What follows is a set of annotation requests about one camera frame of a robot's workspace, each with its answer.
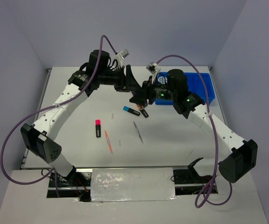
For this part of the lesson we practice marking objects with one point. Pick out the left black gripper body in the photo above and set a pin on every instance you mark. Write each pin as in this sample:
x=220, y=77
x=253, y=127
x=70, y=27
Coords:
x=112, y=78

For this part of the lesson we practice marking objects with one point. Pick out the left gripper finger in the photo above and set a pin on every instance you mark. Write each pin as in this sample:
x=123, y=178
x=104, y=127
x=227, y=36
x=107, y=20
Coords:
x=121, y=88
x=130, y=82

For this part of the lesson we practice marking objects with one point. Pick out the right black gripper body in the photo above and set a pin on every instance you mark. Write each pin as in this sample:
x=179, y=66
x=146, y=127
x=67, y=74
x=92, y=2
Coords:
x=157, y=91

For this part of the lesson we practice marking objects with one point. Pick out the orange cap black highlighter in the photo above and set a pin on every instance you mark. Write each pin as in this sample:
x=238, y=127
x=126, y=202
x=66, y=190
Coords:
x=143, y=111

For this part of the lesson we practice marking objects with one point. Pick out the blue round tape dispenser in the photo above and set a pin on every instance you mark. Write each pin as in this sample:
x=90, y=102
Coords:
x=162, y=78

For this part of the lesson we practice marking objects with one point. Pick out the blue cap black highlighter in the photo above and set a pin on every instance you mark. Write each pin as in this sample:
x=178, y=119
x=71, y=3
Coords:
x=132, y=111

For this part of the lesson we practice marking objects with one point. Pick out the purple clear highlighter pen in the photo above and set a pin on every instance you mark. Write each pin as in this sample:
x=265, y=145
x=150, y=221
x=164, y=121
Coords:
x=138, y=132

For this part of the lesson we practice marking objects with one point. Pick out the pink cap black highlighter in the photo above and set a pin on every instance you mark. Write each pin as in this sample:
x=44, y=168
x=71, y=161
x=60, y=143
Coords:
x=98, y=128

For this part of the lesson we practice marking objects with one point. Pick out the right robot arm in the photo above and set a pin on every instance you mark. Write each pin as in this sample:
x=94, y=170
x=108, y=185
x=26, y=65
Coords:
x=236, y=156

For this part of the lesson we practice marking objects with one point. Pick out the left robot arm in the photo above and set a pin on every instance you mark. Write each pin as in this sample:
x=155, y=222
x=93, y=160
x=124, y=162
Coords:
x=39, y=137

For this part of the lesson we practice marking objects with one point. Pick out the blue plastic bin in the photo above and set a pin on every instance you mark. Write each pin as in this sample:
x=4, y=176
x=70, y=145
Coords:
x=196, y=86

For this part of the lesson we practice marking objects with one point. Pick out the orange clear pen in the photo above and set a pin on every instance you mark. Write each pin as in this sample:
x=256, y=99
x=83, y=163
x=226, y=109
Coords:
x=108, y=142

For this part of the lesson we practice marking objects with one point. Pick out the silver foil cover plate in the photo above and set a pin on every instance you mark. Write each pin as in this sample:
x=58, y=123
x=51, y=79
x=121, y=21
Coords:
x=132, y=184

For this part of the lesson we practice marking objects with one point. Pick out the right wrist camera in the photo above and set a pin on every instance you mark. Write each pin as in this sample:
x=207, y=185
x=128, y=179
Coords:
x=154, y=69

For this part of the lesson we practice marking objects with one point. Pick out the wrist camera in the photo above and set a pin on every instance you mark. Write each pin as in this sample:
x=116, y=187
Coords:
x=154, y=69
x=118, y=58

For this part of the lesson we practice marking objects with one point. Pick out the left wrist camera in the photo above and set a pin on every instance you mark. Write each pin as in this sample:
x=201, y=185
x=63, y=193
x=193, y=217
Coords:
x=118, y=58

